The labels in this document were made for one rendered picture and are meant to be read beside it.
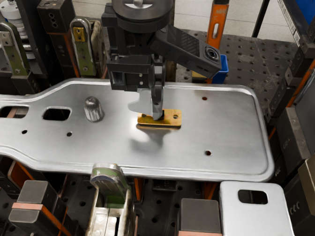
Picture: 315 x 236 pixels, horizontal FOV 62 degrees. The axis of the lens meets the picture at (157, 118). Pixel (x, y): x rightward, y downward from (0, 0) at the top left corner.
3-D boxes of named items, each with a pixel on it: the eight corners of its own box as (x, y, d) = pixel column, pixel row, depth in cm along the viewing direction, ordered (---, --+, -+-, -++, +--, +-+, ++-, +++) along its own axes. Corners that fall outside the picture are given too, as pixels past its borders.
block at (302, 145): (252, 217, 68) (302, 158, 45) (245, 174, 76) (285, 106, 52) (264, 217, 68) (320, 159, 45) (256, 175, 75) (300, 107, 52)
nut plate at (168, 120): (136, 123, 49) (136, 119, 48) (138, 108, 51) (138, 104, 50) (181, 126, 49) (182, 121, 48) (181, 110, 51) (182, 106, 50)
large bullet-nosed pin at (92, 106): (86, 126, 51) (78, 104, 46) (90, 114, 53) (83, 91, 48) (102, 127, 51) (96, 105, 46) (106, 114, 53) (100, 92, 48)
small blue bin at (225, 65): (194, 89, 98) (197, 70, 91) (194, 71, 104) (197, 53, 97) (224, 90, 97) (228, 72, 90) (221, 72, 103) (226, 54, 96)
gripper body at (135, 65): (119, 62, 45) (108, -8, 36) (169, 64, 45) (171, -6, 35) (112, 94, 40) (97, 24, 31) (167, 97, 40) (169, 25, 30)
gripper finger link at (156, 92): (152, 99, 46) (151, 57, 39) (162, 99, 46) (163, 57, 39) (150, 119, 42) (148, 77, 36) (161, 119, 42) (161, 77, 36)
